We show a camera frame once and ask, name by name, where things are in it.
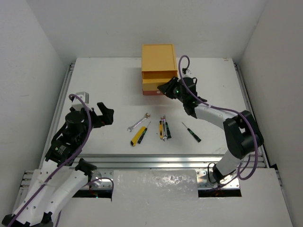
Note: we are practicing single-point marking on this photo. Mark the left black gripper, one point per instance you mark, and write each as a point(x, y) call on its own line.
point(95, 118)

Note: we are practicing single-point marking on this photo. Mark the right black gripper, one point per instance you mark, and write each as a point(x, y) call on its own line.
point(166, 89)

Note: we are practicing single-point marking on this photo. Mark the large yellow utility knife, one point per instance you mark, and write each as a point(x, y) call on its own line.
point(137, 136)

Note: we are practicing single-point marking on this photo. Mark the green black screwdriver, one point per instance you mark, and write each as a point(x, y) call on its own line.
point(167, 130)
point(143, 134)
point(192, 134)

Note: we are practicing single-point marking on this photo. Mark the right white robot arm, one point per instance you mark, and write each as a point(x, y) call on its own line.
point(241, 131)

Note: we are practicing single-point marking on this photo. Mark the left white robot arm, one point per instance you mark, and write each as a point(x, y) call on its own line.
point(41, 207)

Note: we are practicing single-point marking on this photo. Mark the large silver wrench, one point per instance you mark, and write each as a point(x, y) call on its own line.
point(146, 116)

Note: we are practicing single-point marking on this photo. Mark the small silver wrench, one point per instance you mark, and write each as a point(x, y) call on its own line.
point(163, 119)

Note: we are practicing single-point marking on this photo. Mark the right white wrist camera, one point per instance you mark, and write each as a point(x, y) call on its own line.
point(186, 71)

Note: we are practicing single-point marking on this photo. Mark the left aluminium side rail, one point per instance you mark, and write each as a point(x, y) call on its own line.
point(58, 110)

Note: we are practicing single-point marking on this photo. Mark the aluminium side rail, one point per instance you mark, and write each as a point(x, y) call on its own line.
point(58, 110)
point(261, 149)

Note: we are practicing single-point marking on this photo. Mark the right aluminium side rail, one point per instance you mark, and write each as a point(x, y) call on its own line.
point(261, 149)

